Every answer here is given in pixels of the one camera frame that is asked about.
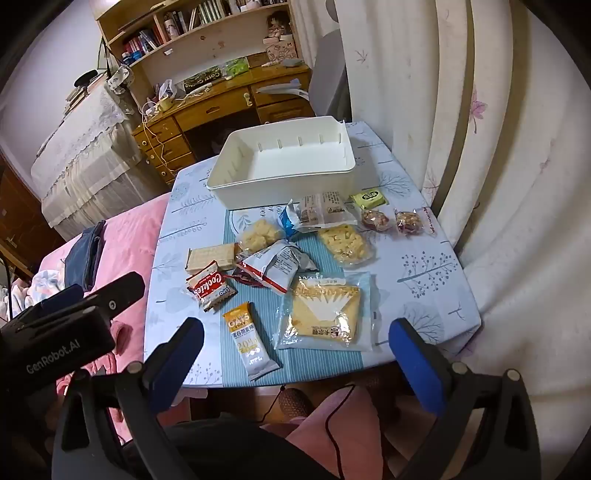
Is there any black cable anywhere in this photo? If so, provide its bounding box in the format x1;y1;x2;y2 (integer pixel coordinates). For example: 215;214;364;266
263;383;356;480

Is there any small green packet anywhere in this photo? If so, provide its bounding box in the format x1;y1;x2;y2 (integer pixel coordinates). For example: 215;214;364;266
349;188;389;208

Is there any grey desk chair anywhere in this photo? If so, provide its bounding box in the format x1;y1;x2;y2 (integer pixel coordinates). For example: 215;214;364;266
256;58;348;125

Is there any floral white blanket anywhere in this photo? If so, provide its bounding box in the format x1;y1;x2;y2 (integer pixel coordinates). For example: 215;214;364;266
0;268;51;319

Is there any white cable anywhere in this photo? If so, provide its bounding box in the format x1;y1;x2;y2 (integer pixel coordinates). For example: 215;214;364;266
140;107;172;172

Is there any beige cracker packet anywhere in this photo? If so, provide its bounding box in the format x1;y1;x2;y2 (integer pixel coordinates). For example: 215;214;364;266
185;244;241;272

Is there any clear packet with label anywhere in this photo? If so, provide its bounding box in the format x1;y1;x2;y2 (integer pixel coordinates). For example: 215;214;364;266
290;191;358;232

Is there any pink blanket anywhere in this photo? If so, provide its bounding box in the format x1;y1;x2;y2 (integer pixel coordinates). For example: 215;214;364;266
37;193;195;416

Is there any wooden desk with drawers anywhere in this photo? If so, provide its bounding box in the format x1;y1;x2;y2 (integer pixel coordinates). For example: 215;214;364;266
131;65;315;185

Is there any printed blue white tablecloth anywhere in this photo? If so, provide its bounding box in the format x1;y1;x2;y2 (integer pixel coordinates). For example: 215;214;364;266
143;121;482;387

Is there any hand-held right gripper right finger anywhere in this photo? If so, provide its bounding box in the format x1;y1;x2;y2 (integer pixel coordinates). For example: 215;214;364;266
389;318;541;480

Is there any dark printed box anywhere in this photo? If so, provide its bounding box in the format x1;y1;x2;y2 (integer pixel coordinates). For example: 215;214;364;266
183;69;223;91

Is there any white orange oat bar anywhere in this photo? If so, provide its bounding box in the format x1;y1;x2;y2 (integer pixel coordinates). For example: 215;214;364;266
222;302;281;382

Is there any cream floral curtain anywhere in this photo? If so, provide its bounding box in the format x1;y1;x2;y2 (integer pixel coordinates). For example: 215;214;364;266
332;0;591;480

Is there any dark blue folded garment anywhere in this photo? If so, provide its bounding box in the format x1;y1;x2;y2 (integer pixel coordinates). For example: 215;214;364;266
65;220;107;291

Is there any person's dark clothing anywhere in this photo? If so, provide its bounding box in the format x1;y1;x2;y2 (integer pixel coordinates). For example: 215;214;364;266
161;411;335;480

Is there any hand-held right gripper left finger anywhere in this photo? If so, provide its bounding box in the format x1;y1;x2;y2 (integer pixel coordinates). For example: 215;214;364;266
51;317;205;480

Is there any clear blue puff bag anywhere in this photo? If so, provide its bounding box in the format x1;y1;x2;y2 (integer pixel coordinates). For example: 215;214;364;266
236;203;301;254

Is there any furniture under lace cover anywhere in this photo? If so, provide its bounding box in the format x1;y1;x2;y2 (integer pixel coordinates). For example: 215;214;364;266
31;85;146;241

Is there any clear bag of yellow chips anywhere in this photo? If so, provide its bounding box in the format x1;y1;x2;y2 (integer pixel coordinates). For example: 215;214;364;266
318;224;374;265

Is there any large clear bread packet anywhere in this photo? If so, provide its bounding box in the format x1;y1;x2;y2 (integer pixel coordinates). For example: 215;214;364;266
276;272;376;352

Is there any doll on shelf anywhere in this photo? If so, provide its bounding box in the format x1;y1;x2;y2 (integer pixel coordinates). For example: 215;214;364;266
263;14;294;45

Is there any grey red snack bag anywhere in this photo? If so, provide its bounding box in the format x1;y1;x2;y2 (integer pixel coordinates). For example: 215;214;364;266
235;240;319;295

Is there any clear red nut packet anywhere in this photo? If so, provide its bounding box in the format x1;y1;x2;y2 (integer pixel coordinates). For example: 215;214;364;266
393;208;437;237
359;208;393;230

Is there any red white cookie packet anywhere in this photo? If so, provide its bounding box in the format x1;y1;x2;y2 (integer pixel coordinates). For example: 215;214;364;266
186;261;238;312

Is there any row of books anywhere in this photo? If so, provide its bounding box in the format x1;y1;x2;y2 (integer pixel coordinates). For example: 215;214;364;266
122;0;259;58

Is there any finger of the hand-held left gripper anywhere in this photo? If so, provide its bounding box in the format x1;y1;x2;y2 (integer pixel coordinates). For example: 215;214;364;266
34;285;85;319
85;271;146;320

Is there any white plastic bin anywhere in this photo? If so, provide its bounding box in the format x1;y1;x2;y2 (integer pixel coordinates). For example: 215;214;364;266
206;116;356;210

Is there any brown wooden door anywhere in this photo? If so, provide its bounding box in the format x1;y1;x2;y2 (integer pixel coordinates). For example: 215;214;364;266
0;157;63;278

